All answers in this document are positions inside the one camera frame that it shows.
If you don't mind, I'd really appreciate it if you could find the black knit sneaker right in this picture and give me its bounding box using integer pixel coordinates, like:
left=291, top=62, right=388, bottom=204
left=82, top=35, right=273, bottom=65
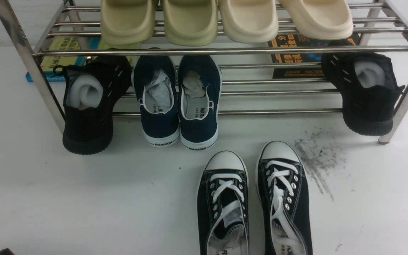
left=321, top=53, right=405, bottom=137

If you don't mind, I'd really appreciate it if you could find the navy canvas slip-on shoe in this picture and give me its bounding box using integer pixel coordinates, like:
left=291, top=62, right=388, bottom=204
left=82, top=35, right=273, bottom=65
left=177, top=55, right=222, bottom=151
left=131, top=56, right=180, bottom=147

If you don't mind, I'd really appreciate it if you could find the black white lace-up sneaker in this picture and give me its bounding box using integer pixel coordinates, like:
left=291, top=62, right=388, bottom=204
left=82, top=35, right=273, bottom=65
left=255, top=141, right=313, bottom=255
left=197, top=151, right=249, bottom=255

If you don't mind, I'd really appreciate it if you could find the stainless steel shoe rack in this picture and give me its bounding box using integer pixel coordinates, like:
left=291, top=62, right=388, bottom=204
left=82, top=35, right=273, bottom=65
left=0, top=0, right=408, bottom=144

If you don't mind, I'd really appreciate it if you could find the olive green foam slipper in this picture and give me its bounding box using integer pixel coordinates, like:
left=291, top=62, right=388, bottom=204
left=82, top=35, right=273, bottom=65
left=100, top=0, right=159, bottom=46
left=160, top=0, right=218, bottom=46

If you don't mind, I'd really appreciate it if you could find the black knit sneaker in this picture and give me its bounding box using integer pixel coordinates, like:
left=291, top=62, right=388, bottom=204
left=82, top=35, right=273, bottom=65
left=53, top=55, right=132, bottom=155
left=321, top=53, right=405, bottom=137

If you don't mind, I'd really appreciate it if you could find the green and blue book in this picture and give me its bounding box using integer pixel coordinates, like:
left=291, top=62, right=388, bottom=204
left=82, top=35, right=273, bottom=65
left=41, top=37, right=141, bottom=82

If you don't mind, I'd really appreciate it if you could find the cream foam slipper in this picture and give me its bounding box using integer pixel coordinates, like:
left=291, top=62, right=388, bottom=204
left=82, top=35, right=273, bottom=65
left=279, top=0, right=353, bottom=40
left=217, top=0, right=279, bottom=43

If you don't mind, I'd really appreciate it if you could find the black knit sneaker left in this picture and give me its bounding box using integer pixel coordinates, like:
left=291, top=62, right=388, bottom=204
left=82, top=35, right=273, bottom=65
left=53, top=55, right=132, bottom=155

